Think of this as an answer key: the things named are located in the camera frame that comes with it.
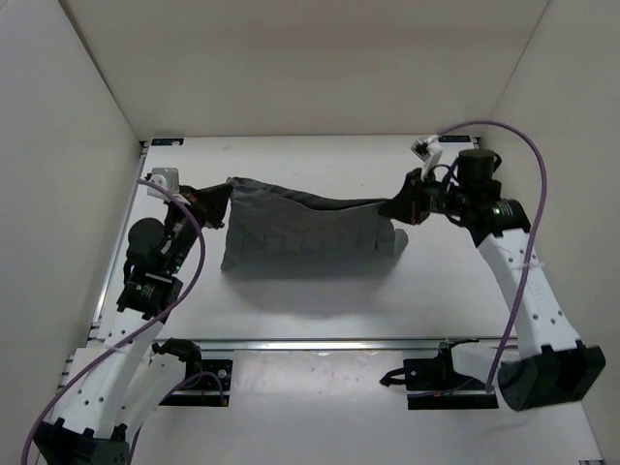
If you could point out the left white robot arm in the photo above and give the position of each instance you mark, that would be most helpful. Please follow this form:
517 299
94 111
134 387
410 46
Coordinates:
120 388

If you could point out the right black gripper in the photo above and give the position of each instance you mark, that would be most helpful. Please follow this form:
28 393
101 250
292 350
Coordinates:
406 205

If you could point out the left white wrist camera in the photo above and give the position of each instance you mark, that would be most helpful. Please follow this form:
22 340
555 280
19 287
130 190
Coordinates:
165 178

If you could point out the blue corner label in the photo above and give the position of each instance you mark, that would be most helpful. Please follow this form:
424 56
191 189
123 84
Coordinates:
167 142
454 139

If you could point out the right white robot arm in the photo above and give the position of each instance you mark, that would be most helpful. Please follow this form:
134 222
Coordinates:
554 365

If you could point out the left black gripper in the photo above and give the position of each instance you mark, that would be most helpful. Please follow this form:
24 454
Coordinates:
215 200

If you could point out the grey pleated skirt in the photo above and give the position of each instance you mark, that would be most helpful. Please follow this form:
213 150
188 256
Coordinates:
275 231

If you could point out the left blue corner label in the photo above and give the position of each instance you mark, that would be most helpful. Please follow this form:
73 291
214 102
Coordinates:
167 142

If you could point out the right blue corner label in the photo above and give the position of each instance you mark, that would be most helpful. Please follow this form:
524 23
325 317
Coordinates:
454 139

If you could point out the front aluminium table rail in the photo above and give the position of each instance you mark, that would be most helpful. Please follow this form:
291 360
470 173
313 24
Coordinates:
320 345

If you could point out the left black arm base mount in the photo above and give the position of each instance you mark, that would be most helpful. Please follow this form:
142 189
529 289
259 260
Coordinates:
207 381

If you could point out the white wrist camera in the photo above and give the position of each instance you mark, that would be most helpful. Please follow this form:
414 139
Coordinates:
430 151
165 178

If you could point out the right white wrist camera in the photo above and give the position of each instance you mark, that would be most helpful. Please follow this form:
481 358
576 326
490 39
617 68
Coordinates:
430 151

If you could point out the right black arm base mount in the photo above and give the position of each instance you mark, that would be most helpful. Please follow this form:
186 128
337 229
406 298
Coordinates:
432 384

